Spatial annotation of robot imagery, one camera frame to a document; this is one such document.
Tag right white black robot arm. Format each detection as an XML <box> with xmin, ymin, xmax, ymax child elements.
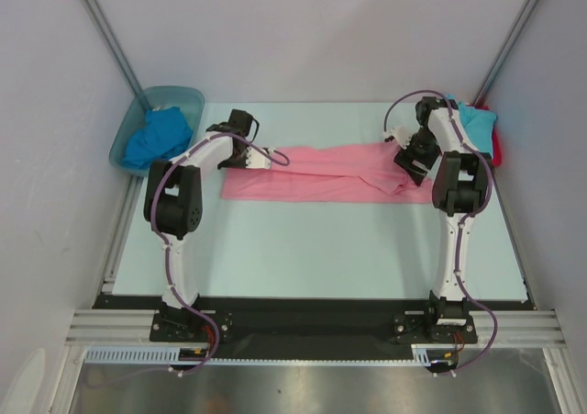
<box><xmin>386</xmin><ymin>90</ymin><xmax>493</xmax><ymax>341</ymax></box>

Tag teal folded t shirt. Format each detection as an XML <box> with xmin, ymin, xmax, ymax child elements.
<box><xmin>457</xmin><ymin>101</ymin><xmax>497</xmax><ymax>156</ymax></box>

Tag pink t shirt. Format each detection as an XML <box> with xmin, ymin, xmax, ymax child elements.
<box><xmin>221</xmin><ymin>142</ymin><xmax>432</xmax><ymax>204</ymax></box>

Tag right aluminium corner post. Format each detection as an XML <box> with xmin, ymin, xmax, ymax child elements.
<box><xmin>472</xmin><ymin>0</ymin><xmax>542</xmax><ymax>106</ymax></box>

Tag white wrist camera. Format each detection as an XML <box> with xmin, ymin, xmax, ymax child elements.
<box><xmin>383</xmin><ymin>126</ymin><xmax>413</xmax><ymax>150</ymax></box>
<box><xmin>245</xmin><ymin>147</ymin><xmax>275</xmax><ymax>170</ymax></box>

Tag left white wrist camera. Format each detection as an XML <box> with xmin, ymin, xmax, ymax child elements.
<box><xmin>245</xmin><ymin>147</ymin><xmax>275</xmax><ymax>170</ymax></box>

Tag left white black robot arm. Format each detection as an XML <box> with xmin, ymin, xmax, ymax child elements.
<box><xmin>143</xmin><ymin>109</ymin><xmax>271</xmax><ymax>341</ymax></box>

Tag front aluminium rail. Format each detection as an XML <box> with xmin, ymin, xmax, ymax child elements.
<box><xmin>65</xmin><ymin>309</ymin><xmax>566</xmax><ymax>349</ymax></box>

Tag right slotted cable duct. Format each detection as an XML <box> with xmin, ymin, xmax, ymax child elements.
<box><xmin>413</xmin><ymin>343</ymin><xmax>460</xmax><ymax>367</ymax></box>

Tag red folded t shirt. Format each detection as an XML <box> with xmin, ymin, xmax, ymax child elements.
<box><xmin>476</xmin><ymin>106</ymin><xmax>503</xmax><ymax>167</ymax></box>

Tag blue crumpled t shirt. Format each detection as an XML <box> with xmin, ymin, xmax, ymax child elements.
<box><xmin>122</xmin><ymin>106</ymin><xmax>193</xmax><ymax>170</ymax></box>

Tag slotted cable duct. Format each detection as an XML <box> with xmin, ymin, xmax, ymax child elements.
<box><xmin>413</xmin><ymin>343</ymin><xmax>460</xmax><ymax>367</ymax></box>
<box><xmin>85</xmin><ymin>346</ymin><xmax>208</xmax><ymax>365</ymax></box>

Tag left slotted cable duct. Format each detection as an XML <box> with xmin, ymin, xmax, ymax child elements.
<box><xmin>85</xmin><ymin>346</ymin><xmax>208</xmax><ymax>365</ymax></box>

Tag aluminium corner post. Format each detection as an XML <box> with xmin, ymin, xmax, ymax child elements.
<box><xmin>472</xmin><ymin>0</ymin><xmax>542</xmax><ymax>106</ymax></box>
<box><xmin>81</xmin><ymin>0</ymin><xmax>143</xmax><ymax>96</ymax></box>

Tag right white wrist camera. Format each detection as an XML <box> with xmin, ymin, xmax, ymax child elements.
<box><xmin>383</xmin><ymin>126</ymin><xmax>413</xmax><ymax>150</ymax></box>

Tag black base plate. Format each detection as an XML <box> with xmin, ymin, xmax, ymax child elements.
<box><xmin>92</xmin><ymin>295</ymin><xmax>535</xmax><ymax>362</ymax></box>

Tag left aluminium corner post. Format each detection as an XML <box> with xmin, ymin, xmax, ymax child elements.
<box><xmin>81</xmin><ymin>0</ymin><xmax>143</xmax><ymax>96</ymax></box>

